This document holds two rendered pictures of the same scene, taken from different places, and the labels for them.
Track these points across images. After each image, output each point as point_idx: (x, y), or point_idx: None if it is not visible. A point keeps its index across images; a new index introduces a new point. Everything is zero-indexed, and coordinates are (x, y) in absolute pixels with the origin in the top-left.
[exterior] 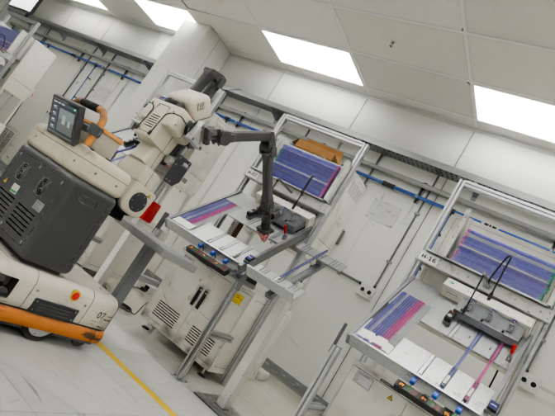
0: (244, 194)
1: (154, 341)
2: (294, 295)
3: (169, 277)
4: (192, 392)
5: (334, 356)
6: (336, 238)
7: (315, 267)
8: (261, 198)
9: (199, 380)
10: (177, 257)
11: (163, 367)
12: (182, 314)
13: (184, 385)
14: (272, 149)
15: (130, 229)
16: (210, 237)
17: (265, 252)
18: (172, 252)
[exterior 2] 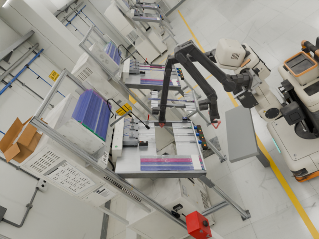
0: (117, 169)
1: (215, 201)
2: (190, 94)
3: (195, 203)
4: (221, 149)
5: None
6: None
7: (158, 103)
8: (166, 102)
9: (207, 168)
10: (238, 105)
11: (229, 163)
12: (199, 188)
13: (223, 152)
14: None
15: (254, 133)
16: (188, 144)
17: (170, 120)
18: (241, 105)
